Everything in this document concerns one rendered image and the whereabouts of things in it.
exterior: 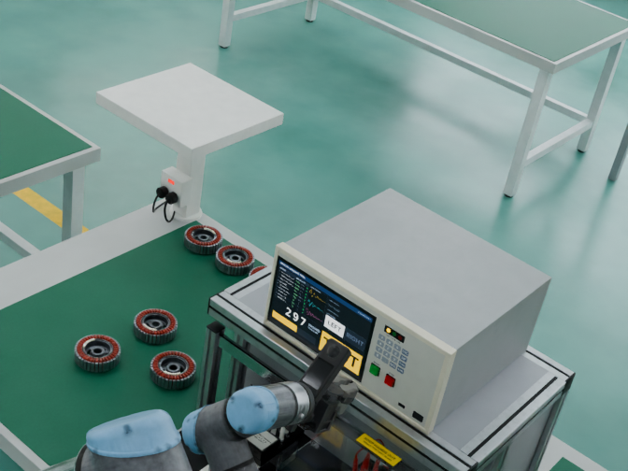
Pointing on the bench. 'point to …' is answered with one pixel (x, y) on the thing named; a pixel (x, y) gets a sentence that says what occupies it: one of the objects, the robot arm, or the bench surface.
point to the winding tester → (419, 302)
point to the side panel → (530, 442)
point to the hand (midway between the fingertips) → (353, 382)
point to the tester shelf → (543, 392)
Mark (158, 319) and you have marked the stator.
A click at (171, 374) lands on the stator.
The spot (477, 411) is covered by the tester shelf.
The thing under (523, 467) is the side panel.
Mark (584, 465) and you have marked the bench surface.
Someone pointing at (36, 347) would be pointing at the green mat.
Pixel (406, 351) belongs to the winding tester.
